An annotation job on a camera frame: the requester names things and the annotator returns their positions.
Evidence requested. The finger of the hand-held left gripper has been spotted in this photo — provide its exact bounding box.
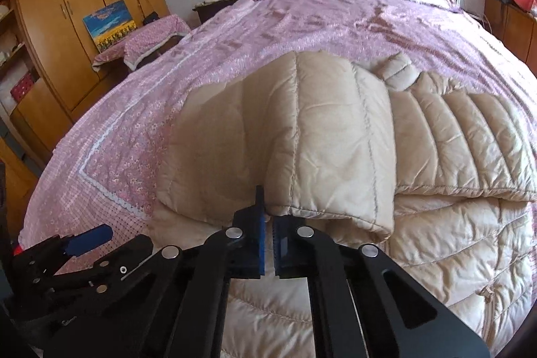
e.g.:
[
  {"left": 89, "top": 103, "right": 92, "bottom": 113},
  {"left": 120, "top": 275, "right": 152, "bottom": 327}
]
[
  {"left": 42, "top": 234, "right": 154, "bottom": 300},
  {"left": 12, "top": 224, "right": 101, "bottom": 270}
]

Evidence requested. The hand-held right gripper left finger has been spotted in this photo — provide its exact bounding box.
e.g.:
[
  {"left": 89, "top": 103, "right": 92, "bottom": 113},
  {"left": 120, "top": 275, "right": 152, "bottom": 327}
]
[{"left": 54, "top": 186, "right": 269, "bottom": 358}]

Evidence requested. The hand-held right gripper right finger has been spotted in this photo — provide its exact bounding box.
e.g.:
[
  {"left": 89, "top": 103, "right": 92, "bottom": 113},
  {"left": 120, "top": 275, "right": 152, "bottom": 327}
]
[{"left": 273, "top": 215, "right": 491, "bottom": 358}]

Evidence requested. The beige quilted down jacket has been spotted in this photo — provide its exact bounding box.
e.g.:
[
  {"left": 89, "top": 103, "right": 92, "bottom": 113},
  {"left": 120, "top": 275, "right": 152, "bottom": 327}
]
[{"left": 151, "top": 50, "right": 537, "bottom": 358}]

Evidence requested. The red patterned box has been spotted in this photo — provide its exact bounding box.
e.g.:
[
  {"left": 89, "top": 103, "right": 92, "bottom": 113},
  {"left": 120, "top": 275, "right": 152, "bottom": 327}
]
[{"left": 10, "top": 73, "right": 34, "bottom": 101}]

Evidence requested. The open shelf unit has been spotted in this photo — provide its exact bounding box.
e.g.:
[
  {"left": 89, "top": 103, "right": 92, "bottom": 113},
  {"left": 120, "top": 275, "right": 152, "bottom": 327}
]
[{"left": 0, "top": 0, "right": 43, "bottom": 174}]

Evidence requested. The pink floral covered stool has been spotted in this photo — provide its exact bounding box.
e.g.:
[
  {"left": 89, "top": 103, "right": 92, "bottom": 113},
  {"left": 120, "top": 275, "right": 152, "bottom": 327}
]
[{"left": 92, "top": 14, "right": 191, "bottom": 71}]

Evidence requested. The blue and yellow painting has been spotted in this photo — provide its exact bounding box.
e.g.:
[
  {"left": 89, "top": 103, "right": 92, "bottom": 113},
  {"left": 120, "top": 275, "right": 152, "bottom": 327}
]
[{"left": 83, "top": 0, "right": 135, "bottom": 53}]

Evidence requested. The pink floral bedspread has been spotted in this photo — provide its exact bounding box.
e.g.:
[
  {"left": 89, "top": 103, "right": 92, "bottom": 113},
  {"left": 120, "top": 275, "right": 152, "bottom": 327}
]
[{"left": 21, "top": 0, "right": 537, "bottom": 358}]

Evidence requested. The dark wooden nightstand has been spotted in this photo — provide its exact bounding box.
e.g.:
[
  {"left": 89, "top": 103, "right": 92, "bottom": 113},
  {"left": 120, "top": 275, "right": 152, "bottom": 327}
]
[{"left": 192, "top": 0, "right": 240, "bottom": 25}]

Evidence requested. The wooden dresser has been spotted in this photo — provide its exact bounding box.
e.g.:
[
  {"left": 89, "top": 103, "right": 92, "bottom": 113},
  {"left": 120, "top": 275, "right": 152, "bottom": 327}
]
[{"left": 482, "top": 0, "right": 537, "bottom": 65}]

